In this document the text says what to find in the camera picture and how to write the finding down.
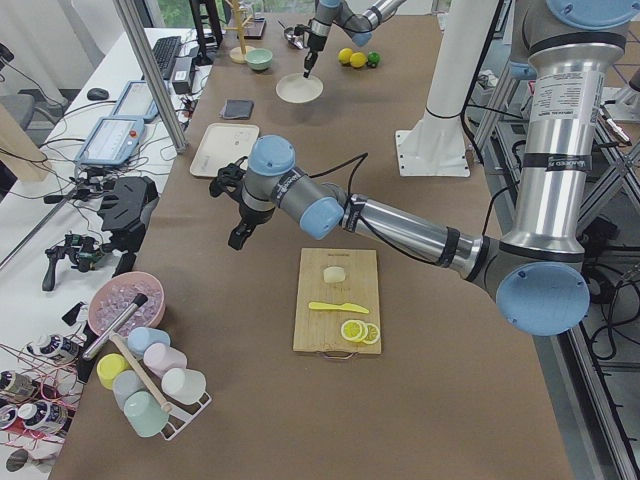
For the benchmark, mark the blue teach pendant far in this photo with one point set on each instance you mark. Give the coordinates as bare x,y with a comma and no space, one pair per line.
136,100

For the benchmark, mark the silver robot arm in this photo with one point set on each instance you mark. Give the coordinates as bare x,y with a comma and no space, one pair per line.
426,199
358,27

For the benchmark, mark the grey folded cloth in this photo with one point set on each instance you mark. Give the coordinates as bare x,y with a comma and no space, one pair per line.
237,109

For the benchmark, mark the yellow plastic knife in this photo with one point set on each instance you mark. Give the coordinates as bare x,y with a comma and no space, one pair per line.
344,307

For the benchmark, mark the aluminium frame post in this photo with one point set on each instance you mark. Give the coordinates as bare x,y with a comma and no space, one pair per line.
138,39

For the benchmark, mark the mint green bowl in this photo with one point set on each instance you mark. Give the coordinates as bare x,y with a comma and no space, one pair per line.
259,59

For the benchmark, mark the metal muddler tool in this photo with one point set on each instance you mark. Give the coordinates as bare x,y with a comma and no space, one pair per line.
92,350

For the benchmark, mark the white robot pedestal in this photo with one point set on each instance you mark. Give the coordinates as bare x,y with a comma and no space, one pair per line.
435,146

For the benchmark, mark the wooden cup stand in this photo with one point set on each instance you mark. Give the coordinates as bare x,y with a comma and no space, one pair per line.
242,17

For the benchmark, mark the wooden cutting board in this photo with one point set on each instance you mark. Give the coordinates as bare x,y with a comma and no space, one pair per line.
319,331

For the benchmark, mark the yellow lemon outer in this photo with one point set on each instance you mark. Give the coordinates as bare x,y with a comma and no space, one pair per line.
358,60

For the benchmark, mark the wooden stick pestle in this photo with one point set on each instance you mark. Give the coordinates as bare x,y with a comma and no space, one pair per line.
119,342

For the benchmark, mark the cream rectangular tray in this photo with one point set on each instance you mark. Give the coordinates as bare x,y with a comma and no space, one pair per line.
222,143

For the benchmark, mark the metal scoop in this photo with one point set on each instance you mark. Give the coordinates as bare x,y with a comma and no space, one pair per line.
294,39

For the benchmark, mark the black computer mouse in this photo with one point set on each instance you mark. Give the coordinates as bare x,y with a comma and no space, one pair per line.
97,94

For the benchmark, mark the round cream plate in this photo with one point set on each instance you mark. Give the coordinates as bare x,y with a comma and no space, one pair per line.
295,88

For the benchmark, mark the lemon slices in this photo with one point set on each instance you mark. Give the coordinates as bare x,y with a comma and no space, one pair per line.
358,331

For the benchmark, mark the pink bowl with ice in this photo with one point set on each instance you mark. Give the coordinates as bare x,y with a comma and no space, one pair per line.
118,293

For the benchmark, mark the blue teach pendant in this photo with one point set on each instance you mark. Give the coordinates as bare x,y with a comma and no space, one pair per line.
136,100
111,142

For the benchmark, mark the blue teach pendant near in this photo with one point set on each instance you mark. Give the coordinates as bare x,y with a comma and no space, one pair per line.
111,142

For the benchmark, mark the bottle group in wire basket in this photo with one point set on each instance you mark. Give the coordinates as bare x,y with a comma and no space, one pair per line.
27,378

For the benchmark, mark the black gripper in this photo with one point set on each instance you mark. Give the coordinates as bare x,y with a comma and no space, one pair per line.
248,216
315,42

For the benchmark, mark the pastel cups rack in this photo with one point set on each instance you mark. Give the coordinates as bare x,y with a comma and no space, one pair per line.
183,388

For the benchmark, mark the black keyboard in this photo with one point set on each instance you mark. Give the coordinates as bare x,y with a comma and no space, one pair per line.
165,52

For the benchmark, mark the green toy pepper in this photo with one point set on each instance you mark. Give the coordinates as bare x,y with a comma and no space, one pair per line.
373,59

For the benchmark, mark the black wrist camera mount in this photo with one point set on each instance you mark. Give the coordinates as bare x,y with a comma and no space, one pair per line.
303,29

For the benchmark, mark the yellow lemon near pepper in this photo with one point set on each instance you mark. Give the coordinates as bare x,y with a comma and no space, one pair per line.
344,56

